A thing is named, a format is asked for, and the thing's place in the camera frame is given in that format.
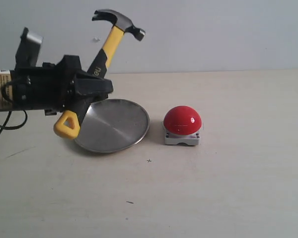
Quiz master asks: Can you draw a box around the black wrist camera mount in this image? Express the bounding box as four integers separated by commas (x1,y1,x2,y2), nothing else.
15,27,43,68

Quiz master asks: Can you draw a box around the round steel plate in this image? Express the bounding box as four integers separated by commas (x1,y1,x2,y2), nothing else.
74,99,150,154

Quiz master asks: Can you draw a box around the red dome push button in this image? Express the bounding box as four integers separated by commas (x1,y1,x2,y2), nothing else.
163,106,204,146

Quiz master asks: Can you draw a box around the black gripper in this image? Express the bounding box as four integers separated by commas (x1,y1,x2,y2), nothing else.
13,55,113,116

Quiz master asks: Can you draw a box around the yellow black claw hammer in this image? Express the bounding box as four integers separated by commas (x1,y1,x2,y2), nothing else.
54,9,146,139

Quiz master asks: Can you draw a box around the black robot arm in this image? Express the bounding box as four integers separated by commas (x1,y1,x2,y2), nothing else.
0,55,113,116

